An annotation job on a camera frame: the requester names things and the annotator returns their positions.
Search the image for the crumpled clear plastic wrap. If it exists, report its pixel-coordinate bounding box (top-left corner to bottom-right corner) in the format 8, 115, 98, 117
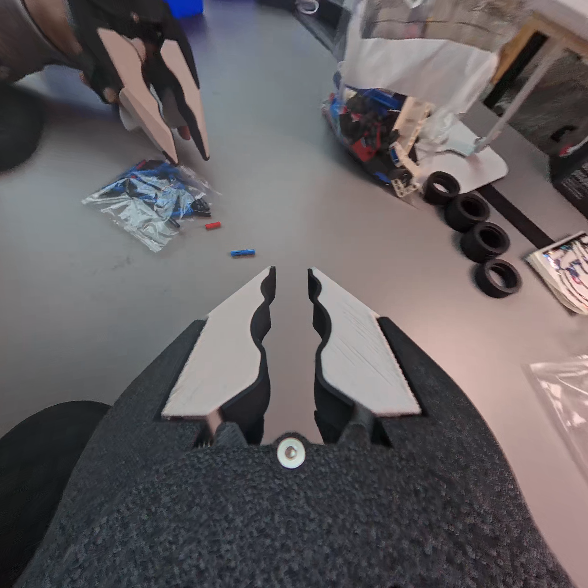
527, 355, 588, 461

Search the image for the black printed box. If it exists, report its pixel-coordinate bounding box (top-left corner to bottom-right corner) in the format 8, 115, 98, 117
548, 137, 588, 217

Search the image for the black chair armrest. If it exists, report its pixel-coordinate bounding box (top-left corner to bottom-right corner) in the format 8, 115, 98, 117
0, 84, 47, 174

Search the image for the grey desk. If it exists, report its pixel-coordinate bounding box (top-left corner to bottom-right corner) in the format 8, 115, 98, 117
0, 0, 588, 588

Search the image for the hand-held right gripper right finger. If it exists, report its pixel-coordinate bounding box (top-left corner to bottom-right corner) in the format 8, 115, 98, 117
307, 267, 422, 445

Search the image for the person's left hand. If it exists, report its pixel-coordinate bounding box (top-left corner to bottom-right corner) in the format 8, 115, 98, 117
25, 0, 88, 72

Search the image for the white plastic bag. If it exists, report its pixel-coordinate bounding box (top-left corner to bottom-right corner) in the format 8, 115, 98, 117
341, 33, 502, 116

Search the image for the blue plastic storage bin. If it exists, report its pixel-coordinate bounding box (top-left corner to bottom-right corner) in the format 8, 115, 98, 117
164, 0, 205, 19

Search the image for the white instruction booklet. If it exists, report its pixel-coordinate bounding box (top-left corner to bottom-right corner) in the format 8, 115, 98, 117
525, 233, 588, 316

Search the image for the small clear plastic bag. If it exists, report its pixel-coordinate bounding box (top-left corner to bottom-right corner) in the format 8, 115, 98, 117
81, 158, 222, 253

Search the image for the white monitor stand base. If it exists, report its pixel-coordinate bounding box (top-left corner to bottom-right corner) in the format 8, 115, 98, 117
413, 116, 510, 195

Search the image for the person's left forearm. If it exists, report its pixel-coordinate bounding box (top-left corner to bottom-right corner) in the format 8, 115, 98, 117
0, 0, 47, 86

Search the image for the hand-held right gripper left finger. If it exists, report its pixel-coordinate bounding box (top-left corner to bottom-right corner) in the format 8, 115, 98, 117
162, 265, 277, 444

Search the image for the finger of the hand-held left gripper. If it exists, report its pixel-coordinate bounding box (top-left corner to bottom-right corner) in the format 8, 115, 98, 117
160, 39, 211, 162
97, 27, 179, 165

